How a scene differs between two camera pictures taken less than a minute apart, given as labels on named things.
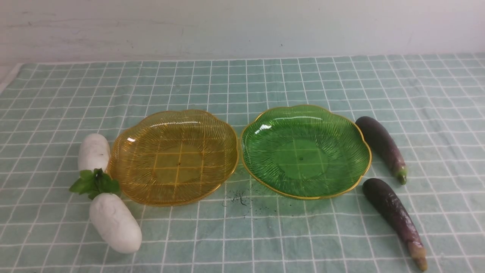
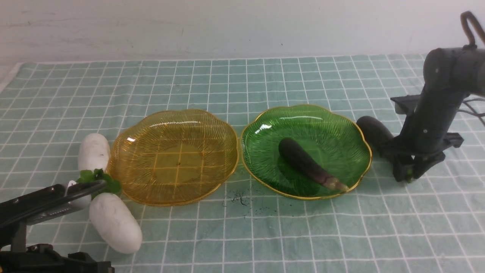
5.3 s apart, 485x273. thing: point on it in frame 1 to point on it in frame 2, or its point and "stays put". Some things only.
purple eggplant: x=390 y=207 to x=291 y=149
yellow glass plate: x=171 y=158 stays put
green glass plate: x=304 y=152 stays put
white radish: x=94 y=152 stays put
